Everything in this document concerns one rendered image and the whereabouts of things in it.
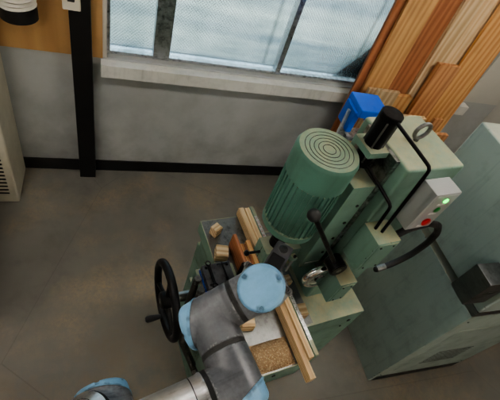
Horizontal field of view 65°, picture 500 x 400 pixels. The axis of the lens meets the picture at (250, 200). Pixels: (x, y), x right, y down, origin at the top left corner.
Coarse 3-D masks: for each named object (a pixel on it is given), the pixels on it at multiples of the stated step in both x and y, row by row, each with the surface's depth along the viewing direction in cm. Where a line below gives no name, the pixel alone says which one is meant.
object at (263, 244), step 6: (258, 240) 131; (264, 240) 130; (258, 246) 132; (264, 246) 129; (270, 246) 130; (294, 246) 132; (300, 246) 133; (264, 252) 128; (270, 252) 128; (294, 252) 134; (258, 258) 133; (264, 258) 129
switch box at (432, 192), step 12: (432, 180) 107; (444, 180) 109; (420, 192) 108; (432, 192) 105; (444, 192) 105; (456, 192) 107; (408, 204) 113; (420, 204) 109; (432, 204) 106; (444, 204) 109; (396, 216) 117; (408, 216) 113; (420, 216) 110; (432, 216) 113; (408, 228) 114
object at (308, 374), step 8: (240, 208) 154; (240, 216) 153; (240, 224) 154; (248, 224) 150; (248, 232) 148; (256, 240) 146; (280, 312) 131; (280, 320) 132; (288, 320) 128; (288, 328) 127; (288, 336) 128; (296, 336) 126; (296, 344) 124; (296, 352) 124; (304, 352) 123; (304, 360) 121; (304, 368) 121; (304, 376) 121; (312, 376) 119
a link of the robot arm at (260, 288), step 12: (264, 264) 76; (240, 276) 75; (252, 276) 74; (264, 276) 74; (276, 276) 74; (240, 288) 73; (252, 288) 73; (264, 288) 74; (276, 288) 74; (240, 300) 73; (252, 300) 73; (264, 300) 73; (276, 300) 73; (252, 312) 75; (264, 312) 74
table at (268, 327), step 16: (208, 224) 150; (224, 224) 152; (208, 240) 145; (224, 240) 147; (240, 240) 149; (208, 256) 145; (256, 320) 130; (272, 320) 131; (256, 336) 126; (272, 336) 128; (288, 368) 123
